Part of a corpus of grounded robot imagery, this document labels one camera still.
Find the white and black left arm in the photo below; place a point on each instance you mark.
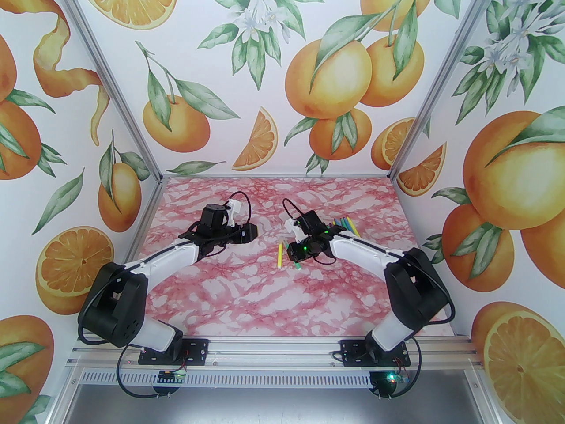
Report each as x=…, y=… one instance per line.
x=163, y=256

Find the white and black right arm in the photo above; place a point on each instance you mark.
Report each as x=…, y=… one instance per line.
x=362, y=245

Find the pink marble pattern mat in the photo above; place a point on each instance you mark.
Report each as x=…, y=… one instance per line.
x=265, y=298

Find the perforated metal strip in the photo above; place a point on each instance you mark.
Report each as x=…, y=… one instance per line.
x=273, y=378

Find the small circuit board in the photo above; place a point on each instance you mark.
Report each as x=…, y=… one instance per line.
x=172, y=376
x=401, y=377

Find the black round unit with LED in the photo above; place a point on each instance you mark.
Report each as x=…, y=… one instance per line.
x=383, y=386

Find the aluminium front rail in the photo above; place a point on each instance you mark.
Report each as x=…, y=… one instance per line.
x=273, y=351

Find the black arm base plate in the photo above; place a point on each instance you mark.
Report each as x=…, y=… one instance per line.
x=198, y=351
x=353, y=353

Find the aluminium frame post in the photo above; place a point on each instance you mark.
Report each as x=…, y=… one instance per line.
x=133, y=124
x=424, y=117

